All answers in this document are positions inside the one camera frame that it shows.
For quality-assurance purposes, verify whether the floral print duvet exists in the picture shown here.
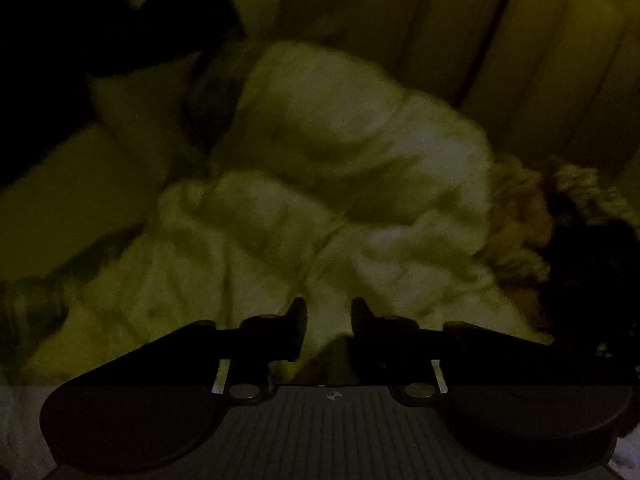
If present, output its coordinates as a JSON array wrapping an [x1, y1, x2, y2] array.
[[24, 42, 542, 385]]

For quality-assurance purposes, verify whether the wooden headboard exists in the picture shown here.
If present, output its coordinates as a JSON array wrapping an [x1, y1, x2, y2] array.
[[199, 0, 640, 181]]

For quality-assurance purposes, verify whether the fringed brown pillow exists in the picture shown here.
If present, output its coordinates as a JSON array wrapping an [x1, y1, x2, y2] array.
[[482, 154, 640, 283]]

